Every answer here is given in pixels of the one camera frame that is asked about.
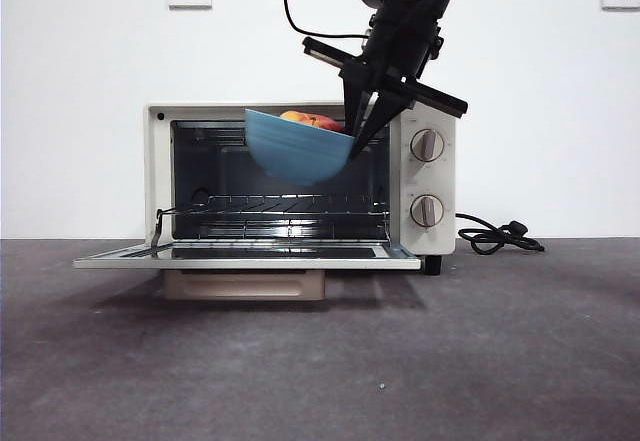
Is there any red yellow apple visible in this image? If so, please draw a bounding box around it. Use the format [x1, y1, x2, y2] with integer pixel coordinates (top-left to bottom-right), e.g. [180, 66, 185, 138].
[278, 109, 346, 133]

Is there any blue ribbed bowl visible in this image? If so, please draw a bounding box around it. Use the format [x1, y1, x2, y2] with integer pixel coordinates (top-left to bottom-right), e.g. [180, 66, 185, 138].
[243, 107, 355, 187]

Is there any glass oven door with handle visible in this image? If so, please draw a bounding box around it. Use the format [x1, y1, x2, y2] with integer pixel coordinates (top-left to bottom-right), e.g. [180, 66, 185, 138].
[73, 208, 423, 303]

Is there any beige oven knob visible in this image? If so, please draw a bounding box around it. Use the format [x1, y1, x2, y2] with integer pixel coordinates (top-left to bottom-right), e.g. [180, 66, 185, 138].
[409, 193, 445, 228]
[409, 128, 445, 163]

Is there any cream toaster oven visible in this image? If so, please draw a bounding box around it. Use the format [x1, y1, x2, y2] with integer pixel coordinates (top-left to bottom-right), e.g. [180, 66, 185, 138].
[144, 100, 457, 276]

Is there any metal oven wire rack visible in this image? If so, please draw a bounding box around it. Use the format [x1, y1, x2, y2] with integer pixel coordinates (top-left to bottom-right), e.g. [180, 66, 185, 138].
[167, 193, 392, 223]

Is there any black oven power cable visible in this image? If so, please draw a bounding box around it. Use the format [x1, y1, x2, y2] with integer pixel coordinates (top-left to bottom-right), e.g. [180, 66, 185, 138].
[453, 210, 546, 256]

